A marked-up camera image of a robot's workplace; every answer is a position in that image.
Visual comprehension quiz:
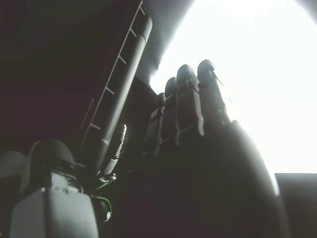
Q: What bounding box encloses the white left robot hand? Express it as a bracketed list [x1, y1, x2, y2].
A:
[9, 59, 291, 238]

